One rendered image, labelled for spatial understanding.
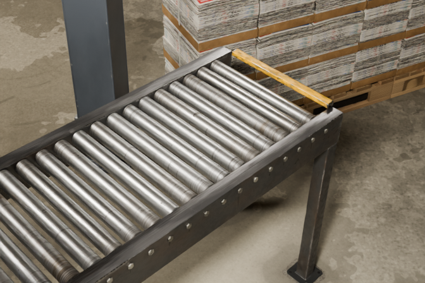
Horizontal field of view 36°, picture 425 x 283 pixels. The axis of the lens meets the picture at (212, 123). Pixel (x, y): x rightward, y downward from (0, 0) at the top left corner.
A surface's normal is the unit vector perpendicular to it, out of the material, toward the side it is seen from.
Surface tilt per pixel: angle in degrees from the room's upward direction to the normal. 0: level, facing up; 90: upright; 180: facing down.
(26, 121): 0
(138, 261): 90
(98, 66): 90
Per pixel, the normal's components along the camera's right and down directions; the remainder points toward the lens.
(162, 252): 0.70, 0.46
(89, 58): -0.20, 0.61
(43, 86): 0.02, -0.78
